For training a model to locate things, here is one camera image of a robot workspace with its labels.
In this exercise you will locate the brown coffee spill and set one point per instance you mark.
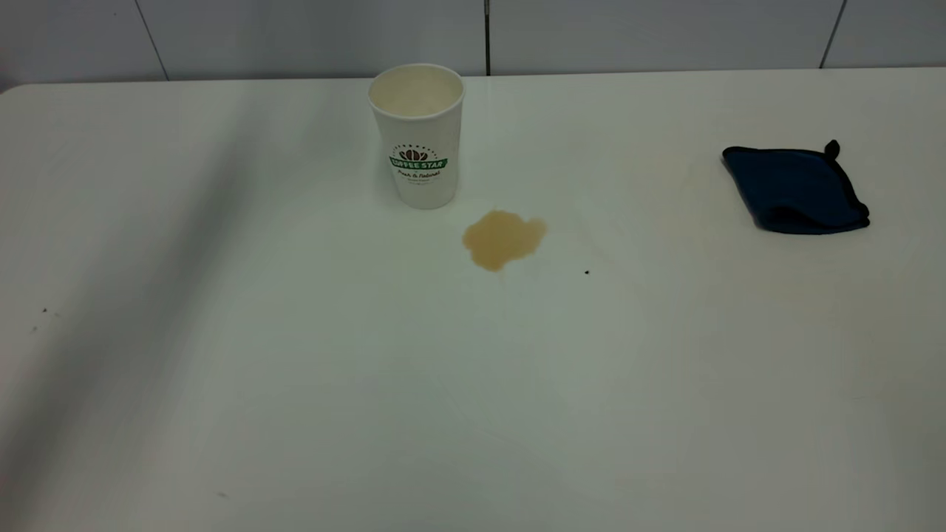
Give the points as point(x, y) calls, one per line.
point(504, 238)

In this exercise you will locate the dark blue cleaning cloth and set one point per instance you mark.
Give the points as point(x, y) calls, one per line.
point(794, 191)

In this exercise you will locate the white paper coffee cup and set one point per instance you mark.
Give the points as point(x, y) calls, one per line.
point(417, 140)

